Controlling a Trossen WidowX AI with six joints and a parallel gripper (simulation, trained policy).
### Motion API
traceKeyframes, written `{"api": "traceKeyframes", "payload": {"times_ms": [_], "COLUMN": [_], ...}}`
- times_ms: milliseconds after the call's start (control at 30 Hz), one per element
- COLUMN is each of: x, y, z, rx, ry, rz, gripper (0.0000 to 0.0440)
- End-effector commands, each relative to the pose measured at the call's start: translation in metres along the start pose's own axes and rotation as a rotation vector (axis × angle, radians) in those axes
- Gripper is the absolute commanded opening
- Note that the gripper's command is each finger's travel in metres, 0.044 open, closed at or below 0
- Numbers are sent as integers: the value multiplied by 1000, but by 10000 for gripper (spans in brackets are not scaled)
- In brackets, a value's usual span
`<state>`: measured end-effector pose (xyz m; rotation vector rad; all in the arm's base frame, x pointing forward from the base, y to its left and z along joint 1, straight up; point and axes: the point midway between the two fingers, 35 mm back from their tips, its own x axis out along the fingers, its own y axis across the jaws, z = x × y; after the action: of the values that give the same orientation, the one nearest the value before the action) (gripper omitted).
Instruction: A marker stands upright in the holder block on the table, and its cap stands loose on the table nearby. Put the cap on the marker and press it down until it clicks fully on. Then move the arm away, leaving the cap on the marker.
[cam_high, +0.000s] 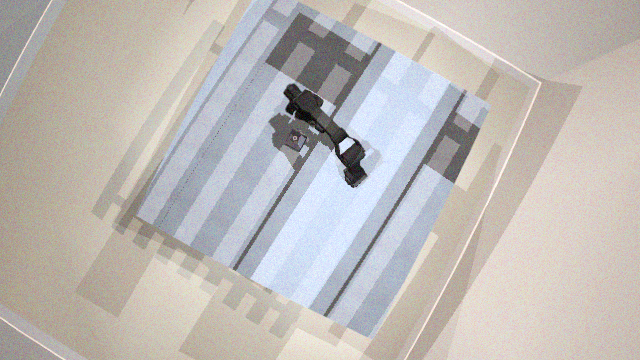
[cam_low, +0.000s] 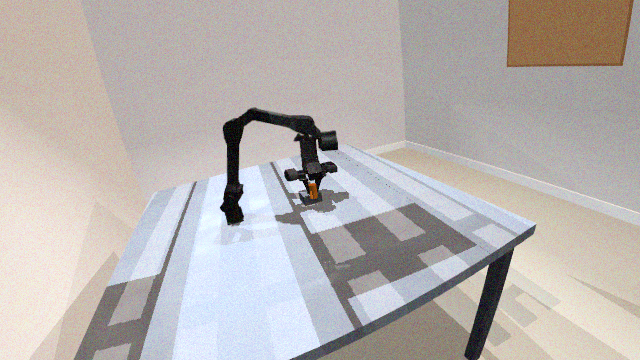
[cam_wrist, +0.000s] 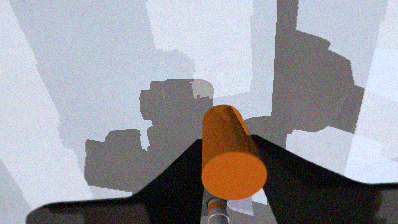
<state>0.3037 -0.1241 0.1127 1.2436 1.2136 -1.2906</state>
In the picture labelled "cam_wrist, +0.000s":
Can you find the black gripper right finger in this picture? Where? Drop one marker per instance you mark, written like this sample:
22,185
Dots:
302,192

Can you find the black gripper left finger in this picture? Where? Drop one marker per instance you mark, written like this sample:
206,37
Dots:
173,197

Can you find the grey block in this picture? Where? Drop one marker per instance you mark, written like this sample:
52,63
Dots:
239,211

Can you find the orange translucent cylinder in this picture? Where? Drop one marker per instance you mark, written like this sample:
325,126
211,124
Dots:
232,168

